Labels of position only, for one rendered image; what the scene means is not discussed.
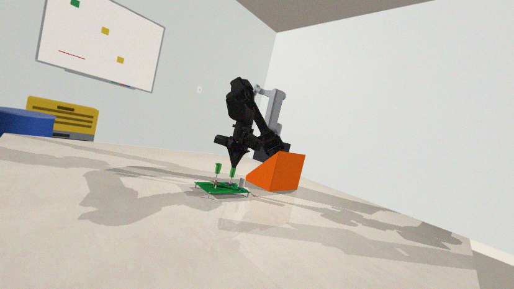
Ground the green circuit board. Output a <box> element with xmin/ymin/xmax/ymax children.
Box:
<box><xmin>194</xmin><ymin>163</ymin><xmax>251</xmax><ymax>198</ymax></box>

